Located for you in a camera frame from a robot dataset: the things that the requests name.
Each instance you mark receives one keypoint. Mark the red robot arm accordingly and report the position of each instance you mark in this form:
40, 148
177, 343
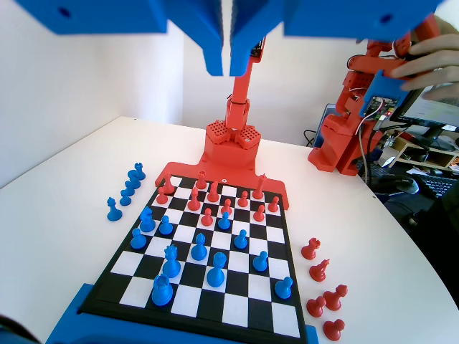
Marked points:
231, 150

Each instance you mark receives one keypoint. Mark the red chess rook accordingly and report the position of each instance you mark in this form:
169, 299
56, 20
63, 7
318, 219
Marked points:
201, 181
310, 251

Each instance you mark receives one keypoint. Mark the red leader arm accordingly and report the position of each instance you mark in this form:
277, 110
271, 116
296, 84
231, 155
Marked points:
333, 139

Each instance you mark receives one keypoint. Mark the blue grey panel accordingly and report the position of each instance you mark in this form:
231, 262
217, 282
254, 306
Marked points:
324, 114

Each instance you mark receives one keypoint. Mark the red board mounting plate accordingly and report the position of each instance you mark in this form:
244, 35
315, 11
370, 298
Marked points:
186, 168

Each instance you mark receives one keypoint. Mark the blue knight chess piece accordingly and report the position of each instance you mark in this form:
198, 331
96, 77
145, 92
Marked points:
134, 176
147, 222

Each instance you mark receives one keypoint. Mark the blue board mounting plate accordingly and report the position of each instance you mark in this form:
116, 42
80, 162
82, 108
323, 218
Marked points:
68, 322

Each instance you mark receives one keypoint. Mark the black keyboard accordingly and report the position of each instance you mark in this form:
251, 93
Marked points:
435, 186

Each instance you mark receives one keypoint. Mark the red king chess piece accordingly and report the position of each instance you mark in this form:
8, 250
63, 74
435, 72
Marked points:
258, 190

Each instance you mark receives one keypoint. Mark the black computer monitor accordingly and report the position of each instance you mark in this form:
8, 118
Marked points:
437, 111

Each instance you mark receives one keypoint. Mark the light wooden desk shelf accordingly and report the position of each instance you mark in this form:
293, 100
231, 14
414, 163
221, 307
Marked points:
443, 157

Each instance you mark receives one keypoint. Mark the blue plastic chess queen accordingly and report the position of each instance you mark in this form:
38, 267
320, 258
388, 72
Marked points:
171, 267

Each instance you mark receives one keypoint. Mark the small camera circuit board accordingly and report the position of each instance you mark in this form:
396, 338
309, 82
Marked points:
259, 48

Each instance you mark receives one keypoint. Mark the blue controller board holder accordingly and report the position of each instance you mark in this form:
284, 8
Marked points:
380, 84

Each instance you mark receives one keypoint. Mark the person hand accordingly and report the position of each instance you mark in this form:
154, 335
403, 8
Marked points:
437, 61

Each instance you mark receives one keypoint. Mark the black and white chessboard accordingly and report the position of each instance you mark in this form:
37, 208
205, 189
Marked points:
236, 267

